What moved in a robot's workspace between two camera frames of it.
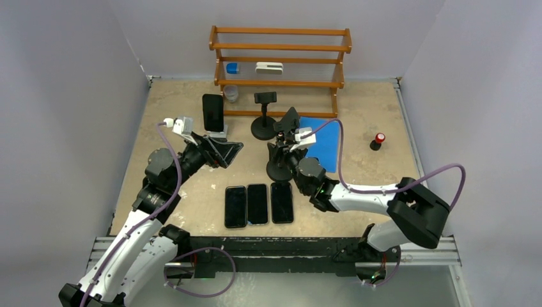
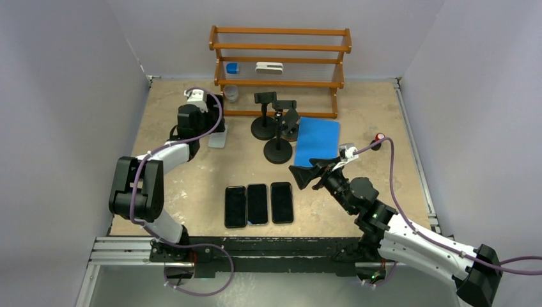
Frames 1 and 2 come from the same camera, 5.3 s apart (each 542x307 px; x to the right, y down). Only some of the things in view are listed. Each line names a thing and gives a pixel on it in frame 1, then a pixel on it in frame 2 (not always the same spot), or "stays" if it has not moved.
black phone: x=257 y=204 stays
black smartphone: x=235 y=206 stays
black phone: x=282 y=203 stays
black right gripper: x=287 y=153 -> x=303 y=176
